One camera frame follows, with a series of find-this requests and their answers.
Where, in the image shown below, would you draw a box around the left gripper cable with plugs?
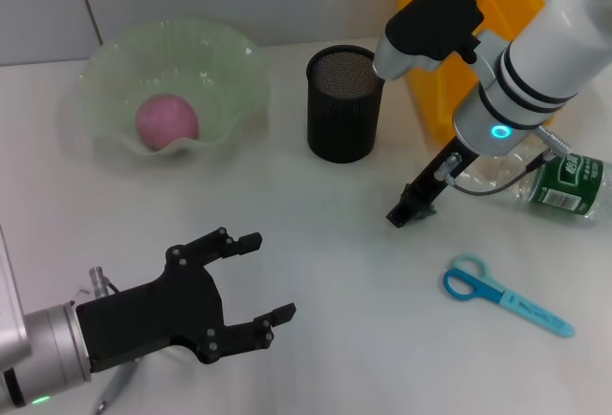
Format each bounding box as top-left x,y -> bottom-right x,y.
71,266 -> 121,300

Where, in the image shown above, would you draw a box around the clear water bottle green label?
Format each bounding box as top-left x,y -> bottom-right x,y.
461,142 -> 608,228

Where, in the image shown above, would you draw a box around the green glass fruit bowl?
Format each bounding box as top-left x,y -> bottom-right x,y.
59,15 -> 272,170

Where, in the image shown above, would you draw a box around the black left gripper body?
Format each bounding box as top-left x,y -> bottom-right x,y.
76,244 -> 227,373

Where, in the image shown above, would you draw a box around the blue scissors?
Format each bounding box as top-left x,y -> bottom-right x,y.
442,252 -> 575,339

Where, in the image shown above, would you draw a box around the black mesh pen holder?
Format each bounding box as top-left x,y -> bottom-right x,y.
304,44 -> 387,164

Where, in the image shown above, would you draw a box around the silver pen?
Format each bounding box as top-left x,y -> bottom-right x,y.
93,360 -> 140,415

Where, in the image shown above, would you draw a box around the green plastic wrapper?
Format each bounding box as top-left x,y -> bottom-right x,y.
403,184 -> 439,221

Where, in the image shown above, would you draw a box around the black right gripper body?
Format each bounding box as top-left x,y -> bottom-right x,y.
409,139 -> 480,207

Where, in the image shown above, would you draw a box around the pink peach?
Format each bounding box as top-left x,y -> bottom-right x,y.
134,93 -> 200,153

